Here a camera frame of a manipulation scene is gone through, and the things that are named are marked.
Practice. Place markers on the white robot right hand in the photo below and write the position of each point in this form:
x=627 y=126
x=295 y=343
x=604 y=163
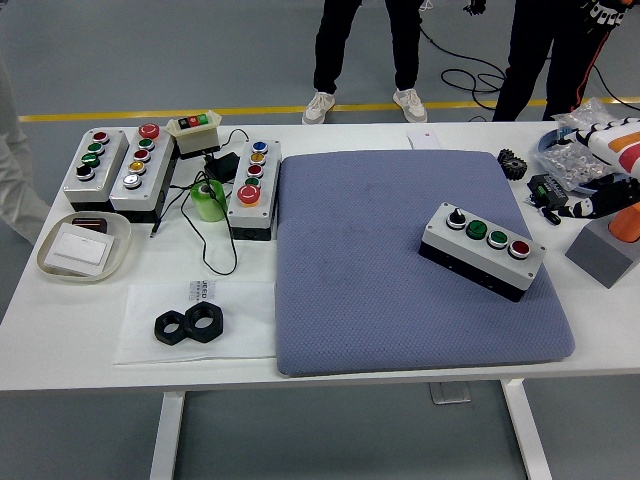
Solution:
x=607 y=145

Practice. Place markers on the grey four-button control box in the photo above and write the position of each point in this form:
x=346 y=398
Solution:
x=112 y=155
x=480 y=255

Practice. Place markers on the grey five-button control box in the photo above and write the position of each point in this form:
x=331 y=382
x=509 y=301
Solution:
x=155 y=170
x=265 y=200

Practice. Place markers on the clear bag metal parts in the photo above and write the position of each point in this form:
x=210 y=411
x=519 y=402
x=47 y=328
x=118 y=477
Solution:
x=565 y=160

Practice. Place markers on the blue plate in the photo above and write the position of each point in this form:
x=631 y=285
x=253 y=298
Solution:
x=547 y=140

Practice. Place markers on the black module green terminals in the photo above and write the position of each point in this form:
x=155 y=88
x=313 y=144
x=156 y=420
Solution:
x=547 y=190

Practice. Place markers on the small black clip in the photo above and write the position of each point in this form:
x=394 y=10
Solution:
x=550 y=216

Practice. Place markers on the black gear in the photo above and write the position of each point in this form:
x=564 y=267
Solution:
x=515 y=167

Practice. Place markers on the person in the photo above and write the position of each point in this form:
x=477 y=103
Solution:
x=12 y=175
x=530 y=75
x=330 y=50

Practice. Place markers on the grey wedge block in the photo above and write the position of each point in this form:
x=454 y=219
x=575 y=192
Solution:
x=600 y=250

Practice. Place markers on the white card red mark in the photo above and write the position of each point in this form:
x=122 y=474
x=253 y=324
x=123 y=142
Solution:
x=422 y=139

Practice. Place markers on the blue-grey padded mat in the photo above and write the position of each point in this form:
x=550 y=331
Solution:
x=360 y=250

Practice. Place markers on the white table leg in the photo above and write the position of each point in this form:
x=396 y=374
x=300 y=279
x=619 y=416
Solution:
x=167 y=440
x=525 y=430

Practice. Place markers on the black power adapter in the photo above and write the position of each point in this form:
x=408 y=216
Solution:
x=225 y=165

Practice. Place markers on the green tape roll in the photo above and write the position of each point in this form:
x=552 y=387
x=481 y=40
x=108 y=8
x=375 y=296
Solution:
x=212 y=205

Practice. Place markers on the black hex nut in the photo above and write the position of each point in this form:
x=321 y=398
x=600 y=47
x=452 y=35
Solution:
x=219 y=325
x=160 y=332

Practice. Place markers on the translucent shallow tray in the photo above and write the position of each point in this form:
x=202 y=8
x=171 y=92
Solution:
x=119 y=240

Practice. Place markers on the grey under-table bracket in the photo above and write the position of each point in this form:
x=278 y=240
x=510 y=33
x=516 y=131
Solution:
x=450 y=394

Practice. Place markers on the cream three-button switch box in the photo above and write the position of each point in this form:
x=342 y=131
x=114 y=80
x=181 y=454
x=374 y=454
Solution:
x=197 y=140

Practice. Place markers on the dark red-black switch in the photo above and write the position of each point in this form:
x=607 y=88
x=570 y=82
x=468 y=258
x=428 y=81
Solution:
x=92 y=223

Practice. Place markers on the white wall switch panel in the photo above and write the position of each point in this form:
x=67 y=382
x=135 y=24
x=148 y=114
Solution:
x=80 y=247

